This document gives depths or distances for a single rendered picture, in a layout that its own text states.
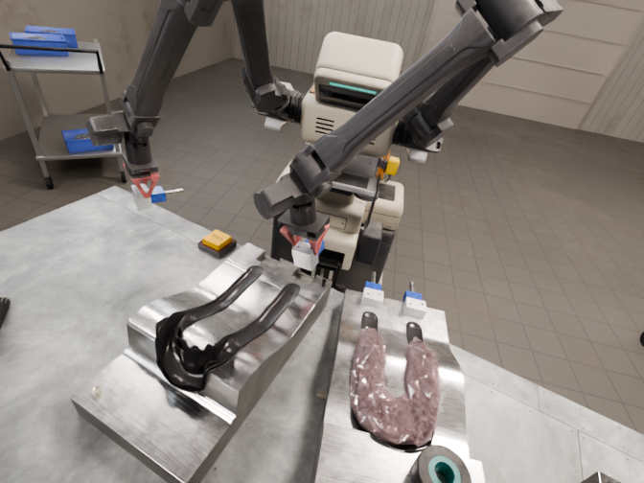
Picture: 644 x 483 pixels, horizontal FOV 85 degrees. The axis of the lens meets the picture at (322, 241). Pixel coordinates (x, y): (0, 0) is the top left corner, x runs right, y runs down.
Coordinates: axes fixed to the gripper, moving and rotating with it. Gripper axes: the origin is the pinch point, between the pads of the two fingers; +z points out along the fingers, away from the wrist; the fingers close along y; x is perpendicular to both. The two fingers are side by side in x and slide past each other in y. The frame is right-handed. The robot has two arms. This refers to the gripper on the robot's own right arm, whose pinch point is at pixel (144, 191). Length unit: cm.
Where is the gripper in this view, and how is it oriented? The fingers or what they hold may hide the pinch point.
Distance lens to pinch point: 110.0
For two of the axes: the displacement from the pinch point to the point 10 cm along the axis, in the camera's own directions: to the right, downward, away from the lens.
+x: 8.0, -2.4, 5.5
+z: -1.6, 8.0, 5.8
